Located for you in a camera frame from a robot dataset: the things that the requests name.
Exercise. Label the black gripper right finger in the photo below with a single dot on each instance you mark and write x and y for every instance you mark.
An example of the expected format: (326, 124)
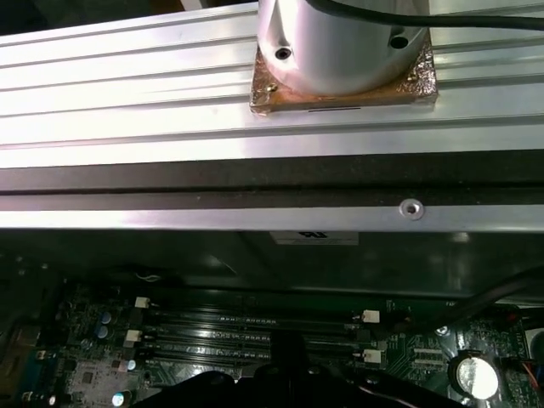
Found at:
(323, 389)

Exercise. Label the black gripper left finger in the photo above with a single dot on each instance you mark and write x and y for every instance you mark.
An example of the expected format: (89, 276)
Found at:
(263, 389)

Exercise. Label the green motherboard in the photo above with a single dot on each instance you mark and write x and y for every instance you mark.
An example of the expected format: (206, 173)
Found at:
(425, 348)

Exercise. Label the silver capacitor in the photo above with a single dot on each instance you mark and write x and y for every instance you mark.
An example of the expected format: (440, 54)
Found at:
(132, 364)
(119, 398)

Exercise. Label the white UL label sticker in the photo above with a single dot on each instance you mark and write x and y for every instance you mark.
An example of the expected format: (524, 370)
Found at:
(316, 239)

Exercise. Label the silver coin cell battery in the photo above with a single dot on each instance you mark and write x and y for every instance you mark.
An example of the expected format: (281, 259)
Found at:
(474, 376)

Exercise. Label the blue capacitor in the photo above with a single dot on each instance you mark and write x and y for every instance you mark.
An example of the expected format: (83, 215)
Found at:
(103, 331)
(106, 317)

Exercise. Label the blue serial port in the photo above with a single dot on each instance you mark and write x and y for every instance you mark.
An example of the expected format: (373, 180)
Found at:
(40, 374)

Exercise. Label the dark grey PC case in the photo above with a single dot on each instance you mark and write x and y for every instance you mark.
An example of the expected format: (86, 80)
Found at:
(170, 178)

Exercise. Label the brown square base plate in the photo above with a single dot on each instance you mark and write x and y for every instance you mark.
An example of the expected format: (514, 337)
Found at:
(336, 102)

